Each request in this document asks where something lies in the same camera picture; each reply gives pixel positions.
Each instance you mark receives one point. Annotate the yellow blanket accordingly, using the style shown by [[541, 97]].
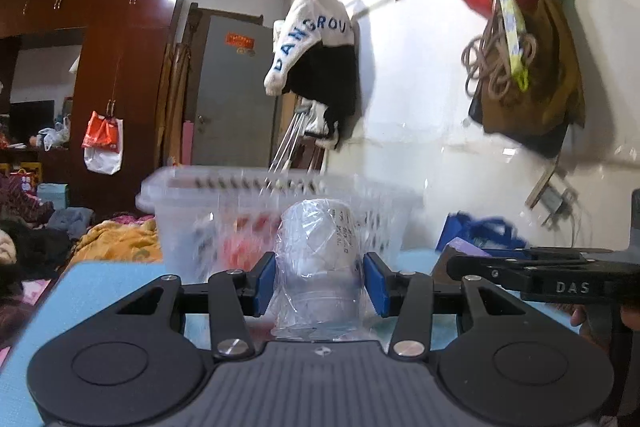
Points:
[[115, 242]]

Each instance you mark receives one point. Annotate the folded metal rack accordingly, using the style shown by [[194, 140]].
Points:
[[292, 142]]

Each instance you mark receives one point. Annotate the red gift box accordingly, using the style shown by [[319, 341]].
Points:
[[22, 181]]

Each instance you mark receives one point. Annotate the wooden board with socket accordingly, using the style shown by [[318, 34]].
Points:
[[550, 194]]

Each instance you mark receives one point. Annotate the black cloth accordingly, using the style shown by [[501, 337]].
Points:
[[37, 249]]

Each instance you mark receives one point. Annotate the white and black hoodie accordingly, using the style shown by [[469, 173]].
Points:
[[310, 22]]

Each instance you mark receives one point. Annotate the black television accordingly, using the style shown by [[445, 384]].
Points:
[[30, 119]]

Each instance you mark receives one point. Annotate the orange and white plastic bag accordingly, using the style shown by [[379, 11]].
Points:
[[102, 142]]

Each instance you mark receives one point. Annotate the grey cloth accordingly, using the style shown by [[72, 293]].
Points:
[[70, 222]]

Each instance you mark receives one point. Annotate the clear-wrapped white cup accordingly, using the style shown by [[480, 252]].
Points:
[[320, 247]]

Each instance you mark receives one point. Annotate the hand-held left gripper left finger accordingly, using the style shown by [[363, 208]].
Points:
[[265, 284]]

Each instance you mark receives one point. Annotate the red door sign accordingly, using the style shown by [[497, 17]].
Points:
[[240, 40]]

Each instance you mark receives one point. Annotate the lilac box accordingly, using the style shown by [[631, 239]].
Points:
[[460, 252]]

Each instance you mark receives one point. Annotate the brown hanging bag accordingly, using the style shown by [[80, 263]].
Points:
[[545, 72]]

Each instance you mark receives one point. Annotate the white plastic basket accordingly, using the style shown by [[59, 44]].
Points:
[[170, 207]]

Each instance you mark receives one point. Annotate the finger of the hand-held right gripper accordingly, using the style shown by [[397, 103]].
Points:
[[485, 268]]

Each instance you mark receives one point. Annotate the dark wooden wardrobe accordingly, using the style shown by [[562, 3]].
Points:
[[130, 57]]

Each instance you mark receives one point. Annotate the maroon clothes heap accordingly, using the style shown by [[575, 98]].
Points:
[[22, 202]]

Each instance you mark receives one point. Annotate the red floral box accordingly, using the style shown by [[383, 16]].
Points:
[[240, 247]]

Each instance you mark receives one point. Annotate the pink floral blanket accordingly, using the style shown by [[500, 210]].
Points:
[[27, 294]]

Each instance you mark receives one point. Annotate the pink rolled mat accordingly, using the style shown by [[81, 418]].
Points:
[[187, 144]]

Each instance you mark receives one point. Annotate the teal box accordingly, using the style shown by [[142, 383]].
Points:
[[52, 196]]

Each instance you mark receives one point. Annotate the grey door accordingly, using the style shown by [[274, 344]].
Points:
[[230, 107]]

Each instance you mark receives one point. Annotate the blue tote bag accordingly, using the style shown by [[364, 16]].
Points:
[[480, 229]]

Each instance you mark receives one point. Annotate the wooden planks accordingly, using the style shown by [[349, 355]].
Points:
[[172, 107]]

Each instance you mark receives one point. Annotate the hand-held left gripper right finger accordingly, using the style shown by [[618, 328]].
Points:
[[376, 284]]

